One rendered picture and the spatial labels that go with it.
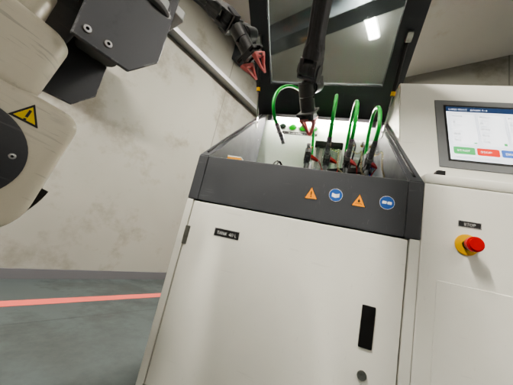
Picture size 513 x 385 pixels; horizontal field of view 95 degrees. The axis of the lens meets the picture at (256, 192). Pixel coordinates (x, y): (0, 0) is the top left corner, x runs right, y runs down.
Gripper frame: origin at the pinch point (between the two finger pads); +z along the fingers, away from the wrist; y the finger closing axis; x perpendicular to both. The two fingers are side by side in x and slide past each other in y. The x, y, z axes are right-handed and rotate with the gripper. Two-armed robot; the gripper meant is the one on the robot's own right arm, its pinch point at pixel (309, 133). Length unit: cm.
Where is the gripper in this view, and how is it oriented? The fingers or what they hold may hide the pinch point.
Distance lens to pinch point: 103.4
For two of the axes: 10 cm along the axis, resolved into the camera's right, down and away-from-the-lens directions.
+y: 4.8, -5.0, 7.2
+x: -8.6, -0.9, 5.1
